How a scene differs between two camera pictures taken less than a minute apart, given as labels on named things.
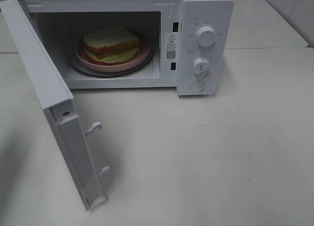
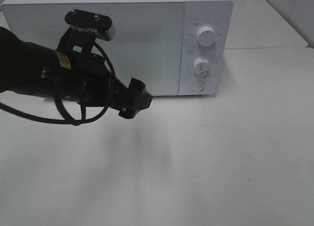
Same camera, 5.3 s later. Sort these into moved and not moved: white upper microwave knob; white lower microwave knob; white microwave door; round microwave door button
Moved: white microwave door
Not moved: white upper microwave knob; white lower microwave knob; round microwave door button
